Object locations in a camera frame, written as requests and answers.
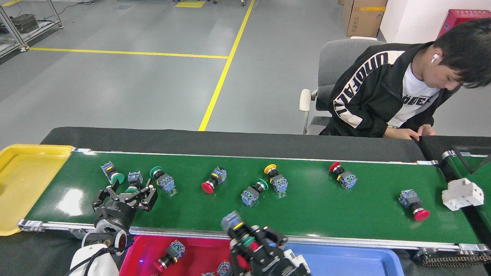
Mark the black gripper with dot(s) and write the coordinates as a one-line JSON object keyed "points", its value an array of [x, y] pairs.
{"points": [[115, 214], [268, 264]]}

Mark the long green conveyor belt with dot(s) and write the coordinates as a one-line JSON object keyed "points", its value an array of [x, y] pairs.
{"points": [[314, 207]]}

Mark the yellow plastic tray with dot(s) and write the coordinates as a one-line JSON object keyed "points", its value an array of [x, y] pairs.
{"points": [[27, 184]]}

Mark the green feeder conveyor belt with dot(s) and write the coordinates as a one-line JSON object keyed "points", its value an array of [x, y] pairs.
{"points": [[486, 218]]}

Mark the person's right hand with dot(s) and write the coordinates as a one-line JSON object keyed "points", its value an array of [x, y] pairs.
{"points": [[401, 134]]}

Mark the person's left hand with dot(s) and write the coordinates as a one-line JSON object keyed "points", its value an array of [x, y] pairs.
{"points": [[429, 131]]}

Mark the red plastic bin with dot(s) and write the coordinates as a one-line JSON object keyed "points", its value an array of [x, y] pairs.
{"points": [[199, 253]]}

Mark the blue plastic bin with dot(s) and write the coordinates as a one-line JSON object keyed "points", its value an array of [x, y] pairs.
{"points": [[353, 262]]}

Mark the silver metal rack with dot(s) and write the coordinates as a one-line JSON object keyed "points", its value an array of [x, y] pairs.
{"points": [[7, 46]]}

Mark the person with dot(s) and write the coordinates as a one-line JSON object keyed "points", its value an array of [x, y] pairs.
{"points": [[368, 88]]}

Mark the grey office chair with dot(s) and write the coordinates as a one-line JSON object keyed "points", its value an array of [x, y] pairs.
{"points": [[337, 65]]}

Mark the grey metal case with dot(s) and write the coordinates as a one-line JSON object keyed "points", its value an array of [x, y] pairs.
{"points": [[25, 23]]}

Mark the brown cardboard box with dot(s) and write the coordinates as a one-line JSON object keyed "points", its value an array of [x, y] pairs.
{"points": [[364, 19]]}

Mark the red fire extinguisher box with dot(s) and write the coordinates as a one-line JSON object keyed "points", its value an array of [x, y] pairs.
{"points": [[460, 19]]}

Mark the yellow push button switch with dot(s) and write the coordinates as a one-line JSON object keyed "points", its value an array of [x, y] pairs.
{"points": [[279, 184]]}

